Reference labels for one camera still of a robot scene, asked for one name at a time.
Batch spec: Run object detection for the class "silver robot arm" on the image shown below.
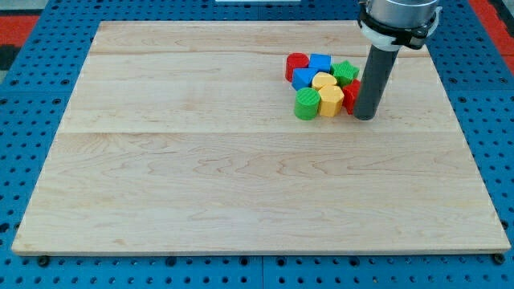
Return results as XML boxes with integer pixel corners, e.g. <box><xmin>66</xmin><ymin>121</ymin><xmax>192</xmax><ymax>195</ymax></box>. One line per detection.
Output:
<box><xmin>357</xmin><ymin>0</ymin><xmax>443</xmax><ymax>52</ymax></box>

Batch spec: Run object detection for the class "red cylinder block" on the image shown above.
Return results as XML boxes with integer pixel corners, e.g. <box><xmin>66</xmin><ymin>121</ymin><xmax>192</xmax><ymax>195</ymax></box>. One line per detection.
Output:
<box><xmin>284</xmin><ymin>52</ymin><xmax>309</xmax><ymax>82</ymax></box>

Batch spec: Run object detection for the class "light wooden board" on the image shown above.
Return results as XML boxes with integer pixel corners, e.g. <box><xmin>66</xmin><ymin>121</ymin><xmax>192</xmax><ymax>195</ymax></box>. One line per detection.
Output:
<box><xmin>12</xmin><ymin>21</ymin><xmax>511</xmax><ymax>256</ymax></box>

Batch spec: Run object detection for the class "blue cube block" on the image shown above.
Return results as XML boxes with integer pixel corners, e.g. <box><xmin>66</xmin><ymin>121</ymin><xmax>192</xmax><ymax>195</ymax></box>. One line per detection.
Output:
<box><xmin>308</xmin><ymin>54</ymin><xmax>332</xmax><ymax>73</ymax></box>

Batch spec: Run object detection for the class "yellow half-round block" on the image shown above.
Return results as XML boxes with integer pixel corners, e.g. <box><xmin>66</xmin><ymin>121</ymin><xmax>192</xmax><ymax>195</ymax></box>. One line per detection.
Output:
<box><xmin>311</xmin><ymin>71</ymin><xmax>337</xmax><ymax>91</ymax></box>

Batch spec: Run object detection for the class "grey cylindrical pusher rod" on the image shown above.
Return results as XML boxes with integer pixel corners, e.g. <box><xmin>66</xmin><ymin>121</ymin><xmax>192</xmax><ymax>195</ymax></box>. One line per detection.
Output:
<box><xmin>353</xmin><ymin>46</ymin><xmax>398</xmax><ymax>120</ymax></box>

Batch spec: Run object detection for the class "green star block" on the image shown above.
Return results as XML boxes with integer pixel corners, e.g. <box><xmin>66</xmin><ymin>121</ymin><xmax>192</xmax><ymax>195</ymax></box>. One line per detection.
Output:
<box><xmin>330</xmin><ymin>60</ymin><xmax>360</xmax><ymax>87</ymax></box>

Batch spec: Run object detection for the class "blue triangle block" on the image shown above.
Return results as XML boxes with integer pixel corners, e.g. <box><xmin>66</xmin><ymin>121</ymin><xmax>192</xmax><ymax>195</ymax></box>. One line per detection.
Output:
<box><xmin>292</xmin><ymin>67</ymin><xmax>318</xmax><ymax>91</ymax></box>

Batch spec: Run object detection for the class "green cylinder block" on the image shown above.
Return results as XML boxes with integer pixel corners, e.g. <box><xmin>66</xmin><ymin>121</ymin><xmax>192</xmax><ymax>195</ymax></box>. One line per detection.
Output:
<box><xmin>294</xmin><ymin>88</ymin><xmax>320</xmax><ymax>120</ymax></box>

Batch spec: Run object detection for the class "yellow hexagon block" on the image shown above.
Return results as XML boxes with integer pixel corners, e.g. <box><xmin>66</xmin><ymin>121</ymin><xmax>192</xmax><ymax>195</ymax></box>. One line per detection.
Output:
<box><xmin>318</xmin><ymin>86</ymin><xmax>345</xmax><ymax>117</ymax></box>

